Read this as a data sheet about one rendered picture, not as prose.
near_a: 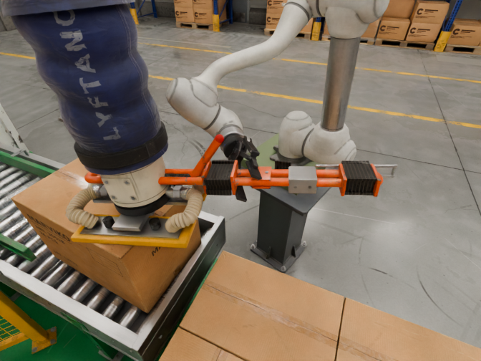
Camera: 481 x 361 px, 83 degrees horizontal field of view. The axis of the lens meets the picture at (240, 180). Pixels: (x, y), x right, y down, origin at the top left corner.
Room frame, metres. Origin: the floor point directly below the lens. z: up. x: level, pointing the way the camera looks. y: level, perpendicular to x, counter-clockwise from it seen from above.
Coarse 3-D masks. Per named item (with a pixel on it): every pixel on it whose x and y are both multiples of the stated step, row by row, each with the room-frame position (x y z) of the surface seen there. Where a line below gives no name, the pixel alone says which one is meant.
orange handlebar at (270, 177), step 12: (264, 168) 0.58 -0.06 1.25; (96, 180) 0.59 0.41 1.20; (168, 180) 0.56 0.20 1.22; (180, 180) 0.56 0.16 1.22; (192, 180) 0.55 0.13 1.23; (240, 180) 0.54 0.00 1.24; (252, 180) 0.53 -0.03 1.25; (264, 180) 0.53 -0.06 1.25; (276, 180) 0.53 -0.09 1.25; (324, 180) 0.51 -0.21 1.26; (336, 180) 0.51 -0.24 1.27
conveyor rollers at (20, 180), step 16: (0, 176) 1.41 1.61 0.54; (16, 176) 1.41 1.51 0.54; (32, 176) 1.42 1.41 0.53; (0, 192) 1.24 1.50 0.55; (16, 192) 1.25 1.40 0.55; (0, 208) 1.13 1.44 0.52; (16, 208) 1.13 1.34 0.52; (0, 224) 0.98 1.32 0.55; (16, 224) 0.98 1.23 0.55; (16, 240) 0.88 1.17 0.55; (32, 240) 0.88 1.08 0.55; (0, 256) 0.79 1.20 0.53; (16, 256) 0.78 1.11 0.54; (192, 256) 0.78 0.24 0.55; (32, 272) 0.69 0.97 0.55; (64, 272) 0.70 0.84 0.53; (80, 272) 0.69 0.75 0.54; (64, 288) 0.62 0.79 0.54; (80, 288) 0.61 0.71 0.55; (96, 304) 0.54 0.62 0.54; (112, 304) 0.54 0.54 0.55; (128, 320) 0.48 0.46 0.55; (144, 320) 0.48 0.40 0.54
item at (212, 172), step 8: (216, 160) 0.62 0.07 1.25; (224, 160) 0.61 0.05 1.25; (232, 160) 0.61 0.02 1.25; (208, 168) 0.58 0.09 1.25; (216, 168) 0.59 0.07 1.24; (224, 168) 0.59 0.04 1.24; (232, 168) 0.58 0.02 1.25; (208, 176) 0.55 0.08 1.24; (216, 176) 0.55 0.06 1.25; (224, 176) 0.55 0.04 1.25; (232, 176) 0.53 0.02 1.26; (208, 184) 0.53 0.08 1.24; (216, 184) 0.52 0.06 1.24; (224, 184) 0.52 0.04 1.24; (232, 184) 0.53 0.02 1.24; (208, 192) 0.52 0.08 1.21; (216, 192) 0.52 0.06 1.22; (224, 192) 0.52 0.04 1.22; (232, 192) 0.52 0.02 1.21
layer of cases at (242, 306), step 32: (224, 256) 0.78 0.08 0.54; (224, 288) 0.62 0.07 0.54; (256, 288) 0.62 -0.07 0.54; (288, 288) 0.62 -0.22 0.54; (320, 288) 0.62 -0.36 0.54; (192, 320) 0.48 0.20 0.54; (224, 320) 0.48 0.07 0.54; (256, 320) 0.48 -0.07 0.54; (288, 320) 0.48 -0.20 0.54; (320, 320) 0.48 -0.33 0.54; (352, 320) 0.48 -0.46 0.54; (384, 320) 0.48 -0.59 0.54; (192, 352) 0.36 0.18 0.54; (224, 352) 0.36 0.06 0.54; (256, 352) 0.36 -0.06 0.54; (288, 352) 0.36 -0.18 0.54; (320, 352) 0.36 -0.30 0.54; (352, 352) 0.36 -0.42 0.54; (384, 352) 0.36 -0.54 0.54; (416, 352) 0.36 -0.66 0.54; (448, 352) 0.36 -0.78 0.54; (480, 352) 0.36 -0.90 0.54
